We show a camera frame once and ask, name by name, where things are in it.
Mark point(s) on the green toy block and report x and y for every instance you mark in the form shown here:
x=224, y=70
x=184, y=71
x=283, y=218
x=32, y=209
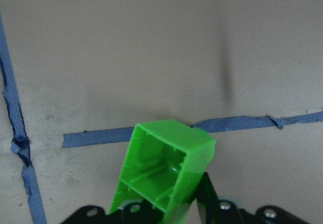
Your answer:
x=164, y=164

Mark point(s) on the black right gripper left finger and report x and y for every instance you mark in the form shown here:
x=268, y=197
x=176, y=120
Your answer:
x=126, y=214

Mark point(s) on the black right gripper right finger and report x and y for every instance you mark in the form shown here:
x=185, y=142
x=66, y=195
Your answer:
x=213, y=209

